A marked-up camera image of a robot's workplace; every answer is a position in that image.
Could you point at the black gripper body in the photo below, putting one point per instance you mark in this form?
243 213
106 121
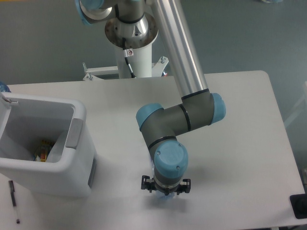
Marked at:
167 189

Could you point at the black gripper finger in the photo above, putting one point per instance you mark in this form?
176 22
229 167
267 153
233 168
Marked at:
147 183
184 186

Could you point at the clear plastic water bottle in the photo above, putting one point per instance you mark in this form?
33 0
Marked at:
159 195

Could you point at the white plastic wrapper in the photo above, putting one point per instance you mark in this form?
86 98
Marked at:
57 149

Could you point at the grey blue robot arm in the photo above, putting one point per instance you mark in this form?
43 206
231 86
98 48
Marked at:
199 107

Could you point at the white trash can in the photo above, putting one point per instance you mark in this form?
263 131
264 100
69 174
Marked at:
25 121

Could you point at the colourful snack packaging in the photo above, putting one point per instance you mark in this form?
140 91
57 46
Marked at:
43 150

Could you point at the black device at table edge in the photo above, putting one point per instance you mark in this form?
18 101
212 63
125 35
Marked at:
299 205

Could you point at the black pen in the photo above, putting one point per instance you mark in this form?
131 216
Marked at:
14 204

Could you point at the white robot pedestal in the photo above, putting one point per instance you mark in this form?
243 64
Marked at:
135 60

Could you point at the white frame at right edge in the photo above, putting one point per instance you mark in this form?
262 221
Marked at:
297 109

